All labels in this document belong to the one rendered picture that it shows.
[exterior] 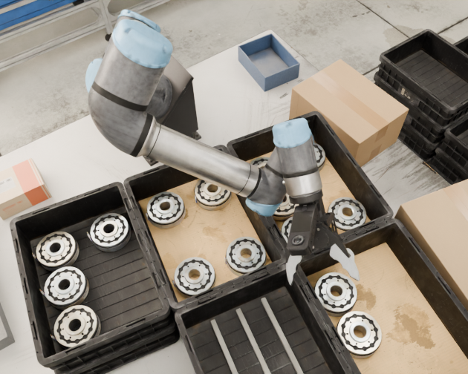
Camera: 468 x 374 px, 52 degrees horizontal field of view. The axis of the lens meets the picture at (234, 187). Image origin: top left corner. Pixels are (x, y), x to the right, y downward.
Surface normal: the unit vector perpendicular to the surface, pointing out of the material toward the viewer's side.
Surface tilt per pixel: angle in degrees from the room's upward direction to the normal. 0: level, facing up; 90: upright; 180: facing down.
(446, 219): 0
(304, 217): 26
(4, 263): 0
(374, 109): 0
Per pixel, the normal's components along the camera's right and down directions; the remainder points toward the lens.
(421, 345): -0.02, -0.56
